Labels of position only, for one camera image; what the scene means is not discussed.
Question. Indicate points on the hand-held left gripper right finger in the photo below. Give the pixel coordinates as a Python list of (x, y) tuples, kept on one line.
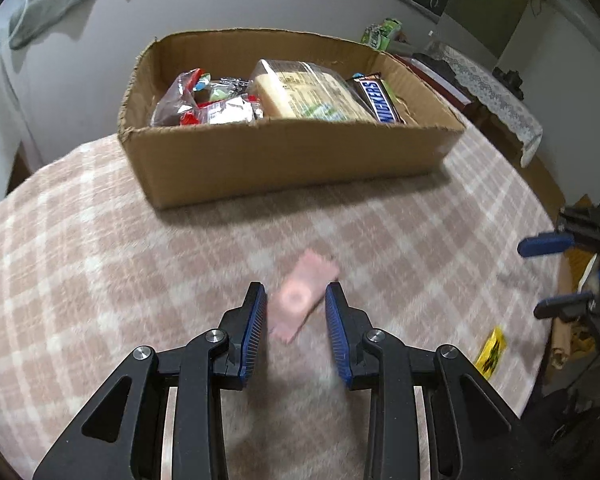
[(336, 332)]

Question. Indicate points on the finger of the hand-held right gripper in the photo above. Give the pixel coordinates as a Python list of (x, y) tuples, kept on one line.
[(562, 305), (545, 246)]

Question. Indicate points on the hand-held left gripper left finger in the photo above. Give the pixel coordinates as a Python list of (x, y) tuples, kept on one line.
[(255, 332)]

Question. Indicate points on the pink snack packet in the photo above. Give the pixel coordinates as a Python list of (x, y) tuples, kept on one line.
[(300, 296)]

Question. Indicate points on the cardboard box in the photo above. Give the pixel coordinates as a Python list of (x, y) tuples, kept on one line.
[(280, 165)]

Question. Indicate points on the green rectangular snack packet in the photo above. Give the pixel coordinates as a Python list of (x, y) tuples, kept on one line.
[(390, 91)]

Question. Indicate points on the red silver snack packet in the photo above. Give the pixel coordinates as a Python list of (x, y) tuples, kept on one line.
[(227, 110)]

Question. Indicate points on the green round snack packet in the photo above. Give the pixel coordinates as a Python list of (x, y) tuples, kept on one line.
[(216, 92)]

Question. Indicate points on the yellow snack packet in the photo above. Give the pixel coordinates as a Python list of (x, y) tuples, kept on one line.
[(491, 357)]

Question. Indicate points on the side table with lace cloth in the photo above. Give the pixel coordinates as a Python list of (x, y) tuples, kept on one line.
[(485, 91)]

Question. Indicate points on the black object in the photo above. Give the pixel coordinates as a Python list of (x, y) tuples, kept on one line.
[(509, 82)]

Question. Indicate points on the brown chocolate bar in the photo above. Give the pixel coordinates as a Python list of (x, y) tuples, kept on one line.
[(380, 101)]

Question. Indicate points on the maroon snack packet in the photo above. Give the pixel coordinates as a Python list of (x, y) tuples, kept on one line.
[(172, 102)]

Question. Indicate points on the clear bag of crackers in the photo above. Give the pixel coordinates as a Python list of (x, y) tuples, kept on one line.
[(300, 90)]

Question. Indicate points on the green snack bag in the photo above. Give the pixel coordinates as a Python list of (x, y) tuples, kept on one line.
[(382, 34)]

